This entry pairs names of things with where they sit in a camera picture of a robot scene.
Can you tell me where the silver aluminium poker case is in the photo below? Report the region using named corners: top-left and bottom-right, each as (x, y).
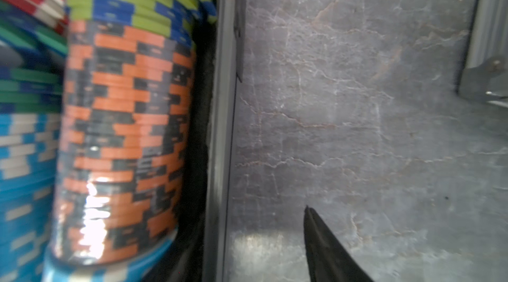
top-left (0, 0), bottom-right (247, 282)

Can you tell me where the orange black chip stack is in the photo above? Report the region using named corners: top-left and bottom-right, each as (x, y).
top-left (50, 20), bottom-right (195, 266)

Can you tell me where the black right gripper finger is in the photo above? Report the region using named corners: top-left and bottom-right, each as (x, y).
top-left (304, 206), bottom-right (373, 282)

